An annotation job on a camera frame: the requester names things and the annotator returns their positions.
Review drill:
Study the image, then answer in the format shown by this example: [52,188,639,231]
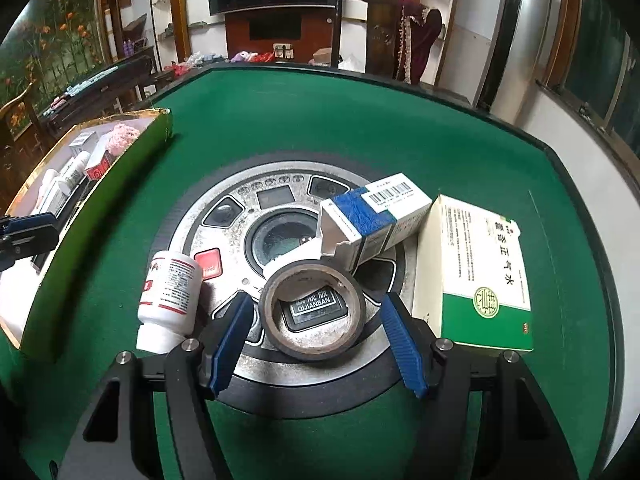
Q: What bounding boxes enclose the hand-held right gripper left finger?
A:
[50,291,255,480]

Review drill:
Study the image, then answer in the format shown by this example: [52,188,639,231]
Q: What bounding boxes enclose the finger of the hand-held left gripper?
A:
[0,212,60,272]

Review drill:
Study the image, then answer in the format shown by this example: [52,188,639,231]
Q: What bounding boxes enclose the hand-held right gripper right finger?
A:
[381,292,581,480]

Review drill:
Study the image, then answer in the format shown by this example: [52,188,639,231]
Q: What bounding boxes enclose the black tape roll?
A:
[258,260,367,362]

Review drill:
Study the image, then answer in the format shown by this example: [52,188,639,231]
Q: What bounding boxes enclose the gold-edged cardboard box tray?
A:
[0,107,174,364]

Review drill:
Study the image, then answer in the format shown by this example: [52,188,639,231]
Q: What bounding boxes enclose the pink fluffy scrunchie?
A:
[107,122,141,156]

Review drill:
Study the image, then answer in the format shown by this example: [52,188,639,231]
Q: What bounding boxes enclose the white red-label pill bottle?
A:
[136,252,204,355]

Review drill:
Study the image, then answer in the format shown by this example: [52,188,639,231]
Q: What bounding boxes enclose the green white medicine box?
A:
[411,192,535,354]

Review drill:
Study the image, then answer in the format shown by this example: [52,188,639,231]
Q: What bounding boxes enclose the round grey table control panel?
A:
[160,157,436,421]

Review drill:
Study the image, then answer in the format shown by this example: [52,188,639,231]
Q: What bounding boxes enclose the red white long box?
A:
[84,135,121,182]

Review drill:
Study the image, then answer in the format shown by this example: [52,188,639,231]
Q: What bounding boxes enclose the grey white small box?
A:
[68,130,100,159]

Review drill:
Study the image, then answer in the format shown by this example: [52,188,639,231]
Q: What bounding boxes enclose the light wooden armchair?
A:
[0,82,42,202]

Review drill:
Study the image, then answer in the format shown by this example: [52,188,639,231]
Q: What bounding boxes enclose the blue white medicine box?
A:
[314,172,434,272]

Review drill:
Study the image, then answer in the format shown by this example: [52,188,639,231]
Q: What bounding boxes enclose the dark wooden mahjong table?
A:
[42,55,156,132]

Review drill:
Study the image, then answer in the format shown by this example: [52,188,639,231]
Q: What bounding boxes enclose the pile of colourful clothes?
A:
[165,50,274,74]

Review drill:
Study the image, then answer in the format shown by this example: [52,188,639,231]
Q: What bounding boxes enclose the red-brown television cabinet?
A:
[225,7,334,64]

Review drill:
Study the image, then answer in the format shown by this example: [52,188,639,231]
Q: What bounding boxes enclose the maroon fringed cloth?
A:
[392,2,444,86]

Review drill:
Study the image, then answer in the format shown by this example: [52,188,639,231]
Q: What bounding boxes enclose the dark wooden chair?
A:
[325,0,444,86]

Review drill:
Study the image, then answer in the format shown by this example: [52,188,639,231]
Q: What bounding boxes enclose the white standing air conditioner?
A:
[472,0,556,112]

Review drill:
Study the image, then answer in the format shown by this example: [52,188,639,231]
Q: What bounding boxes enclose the dark framed window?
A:
[537,0,640,152]

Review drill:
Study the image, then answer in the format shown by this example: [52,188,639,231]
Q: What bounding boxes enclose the floral wall poster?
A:
[0,0,114,127]

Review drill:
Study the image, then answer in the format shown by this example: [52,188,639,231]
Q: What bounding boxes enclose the glass wall shelves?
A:
[149,0,211,45]

